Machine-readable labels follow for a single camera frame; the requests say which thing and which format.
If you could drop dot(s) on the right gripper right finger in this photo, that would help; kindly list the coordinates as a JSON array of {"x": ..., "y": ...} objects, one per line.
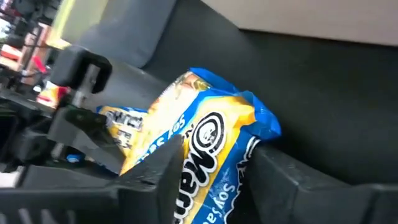
[{"x": 295, "y": 193}]

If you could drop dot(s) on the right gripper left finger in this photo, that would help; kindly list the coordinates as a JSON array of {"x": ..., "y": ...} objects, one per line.
[{"x": 155, "y": 186}]

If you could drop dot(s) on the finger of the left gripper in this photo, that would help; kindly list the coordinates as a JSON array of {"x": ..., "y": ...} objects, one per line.
[
  {"x": 74, "y": 62},
  {"x": 84, "y": 143}
]

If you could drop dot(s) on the red beef ramen packet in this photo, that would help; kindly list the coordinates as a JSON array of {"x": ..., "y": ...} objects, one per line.
[{"x": 51, "y": 93}]

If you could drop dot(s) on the blue soy sauce ramen packet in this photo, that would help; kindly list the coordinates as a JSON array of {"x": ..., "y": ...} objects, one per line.
[
  {"x": 124, "y": 124},
  {"x": 211, "y": 124}
]

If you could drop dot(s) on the dark grey plastic bin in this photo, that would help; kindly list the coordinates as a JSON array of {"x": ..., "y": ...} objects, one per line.
[{"x": 130, "y": 31}]

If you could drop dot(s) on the black table mat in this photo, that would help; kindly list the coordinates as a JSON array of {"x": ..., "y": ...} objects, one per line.
[{"x": 311, "y": 109}]

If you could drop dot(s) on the white plastic bin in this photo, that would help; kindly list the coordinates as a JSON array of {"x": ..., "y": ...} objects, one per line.
[{"x": 295, "y": 18}]

